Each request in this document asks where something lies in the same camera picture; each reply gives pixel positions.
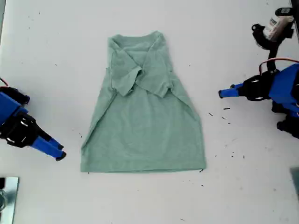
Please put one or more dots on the black clamp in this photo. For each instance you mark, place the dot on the black clamp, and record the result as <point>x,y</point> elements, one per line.
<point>2,183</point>

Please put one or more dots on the steel plate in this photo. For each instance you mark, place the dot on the steel plate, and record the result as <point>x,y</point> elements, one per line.
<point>11,203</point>

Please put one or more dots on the black camera box white label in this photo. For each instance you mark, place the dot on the black camera box white label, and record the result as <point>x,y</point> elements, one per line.
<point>275,24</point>

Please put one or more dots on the green t-shirt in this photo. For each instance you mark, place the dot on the green t-shirt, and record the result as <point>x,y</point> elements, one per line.
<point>144,128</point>

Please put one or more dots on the black camera stalk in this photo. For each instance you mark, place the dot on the black camera stalk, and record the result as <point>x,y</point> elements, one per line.
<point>272,53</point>

